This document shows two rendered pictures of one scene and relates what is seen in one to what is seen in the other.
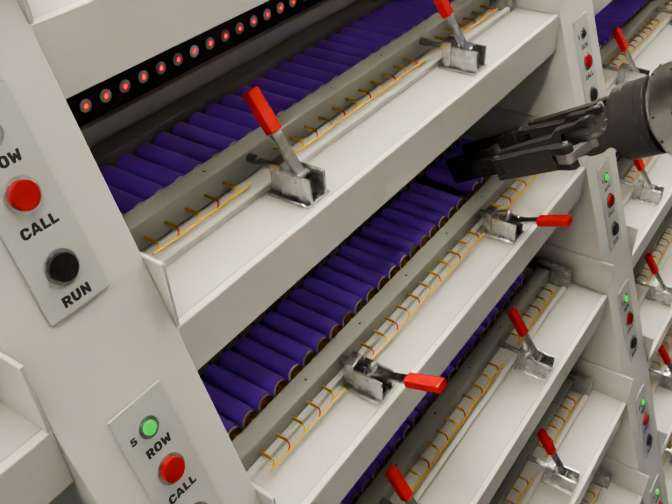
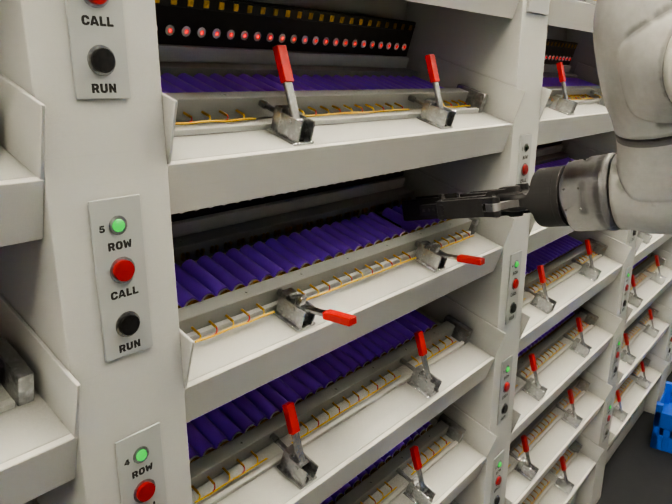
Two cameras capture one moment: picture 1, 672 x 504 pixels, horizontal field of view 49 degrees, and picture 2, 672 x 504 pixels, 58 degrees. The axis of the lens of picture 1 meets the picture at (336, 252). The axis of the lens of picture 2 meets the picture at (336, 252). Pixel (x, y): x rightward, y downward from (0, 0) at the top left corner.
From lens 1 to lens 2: 16 cm
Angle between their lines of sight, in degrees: 11
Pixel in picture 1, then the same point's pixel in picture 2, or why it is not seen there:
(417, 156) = (384, 159)
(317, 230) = (295, 163)
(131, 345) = (129, 154)
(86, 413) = (75, 183)
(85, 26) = not seen: outside the picture
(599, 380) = (470, 432)
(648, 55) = not seen: hidden behind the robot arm
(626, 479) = not seen: outside the picture
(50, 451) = (35, 196)
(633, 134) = (546, 201)
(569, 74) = (509, 171)
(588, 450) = (447, 482)
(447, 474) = (331, 437)
